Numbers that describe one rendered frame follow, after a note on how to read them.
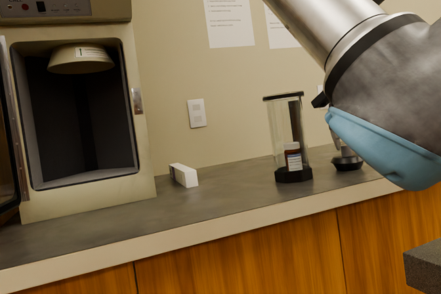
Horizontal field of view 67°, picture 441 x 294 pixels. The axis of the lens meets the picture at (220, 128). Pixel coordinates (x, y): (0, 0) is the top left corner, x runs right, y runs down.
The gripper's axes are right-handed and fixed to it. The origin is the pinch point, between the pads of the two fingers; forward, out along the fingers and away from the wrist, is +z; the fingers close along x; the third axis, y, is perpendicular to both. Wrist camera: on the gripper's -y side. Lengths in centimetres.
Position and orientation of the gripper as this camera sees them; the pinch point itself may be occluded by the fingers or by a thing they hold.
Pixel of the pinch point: (345, 144)
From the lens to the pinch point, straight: 98.2
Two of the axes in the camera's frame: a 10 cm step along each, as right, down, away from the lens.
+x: 8.2, -1.3, 5.6
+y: 5.6, -0.5, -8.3
